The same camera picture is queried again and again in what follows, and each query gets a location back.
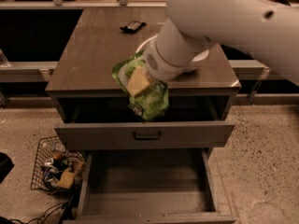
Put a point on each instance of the white ceramic bowl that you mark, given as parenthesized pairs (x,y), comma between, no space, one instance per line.
(196,61)

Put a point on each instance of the upper open grey drawer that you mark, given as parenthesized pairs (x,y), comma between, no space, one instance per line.
(110,136)

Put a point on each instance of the grey drawer cabinet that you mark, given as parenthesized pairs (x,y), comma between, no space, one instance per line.
(83,90)

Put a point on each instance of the dark snack bar wrapper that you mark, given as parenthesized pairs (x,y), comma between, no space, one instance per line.
(132,27)

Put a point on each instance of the yellow sponge in basket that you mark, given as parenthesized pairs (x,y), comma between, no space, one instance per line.
(66,181)

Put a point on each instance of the green jalapeno chip bag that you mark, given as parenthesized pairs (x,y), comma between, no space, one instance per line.
(151,103)

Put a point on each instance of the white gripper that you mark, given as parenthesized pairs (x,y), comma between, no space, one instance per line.
(159,66)

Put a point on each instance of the grey metal rail frame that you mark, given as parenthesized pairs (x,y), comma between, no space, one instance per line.
(27,72)

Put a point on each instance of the open grey drawer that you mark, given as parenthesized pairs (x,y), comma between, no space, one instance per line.
(159,186)
(110,136)

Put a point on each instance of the black wire basket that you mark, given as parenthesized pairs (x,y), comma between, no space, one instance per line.
(52,158)

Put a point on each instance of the lower open grey drawer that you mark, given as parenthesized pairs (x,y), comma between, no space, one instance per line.
(159,186)

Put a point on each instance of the black drawer handle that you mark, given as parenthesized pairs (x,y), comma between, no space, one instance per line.
(147,136)

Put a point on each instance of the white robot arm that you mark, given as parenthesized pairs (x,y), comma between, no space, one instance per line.
(267,31)

